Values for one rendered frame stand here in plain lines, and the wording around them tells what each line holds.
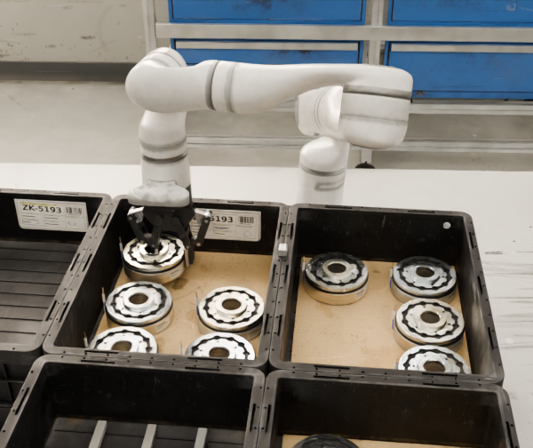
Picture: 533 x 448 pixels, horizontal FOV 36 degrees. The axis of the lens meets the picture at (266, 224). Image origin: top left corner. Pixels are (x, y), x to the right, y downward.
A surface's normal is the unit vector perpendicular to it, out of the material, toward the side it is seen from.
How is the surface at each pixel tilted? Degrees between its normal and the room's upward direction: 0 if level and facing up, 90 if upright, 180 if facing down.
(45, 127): 0
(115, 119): 0
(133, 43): 90
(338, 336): 0
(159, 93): 88
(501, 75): 90
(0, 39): 90
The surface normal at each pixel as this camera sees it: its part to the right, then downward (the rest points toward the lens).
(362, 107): -0.48, 0.06
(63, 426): 0.00, -0.83
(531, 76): -0.04, 0.55
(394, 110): 0.44, 0.17
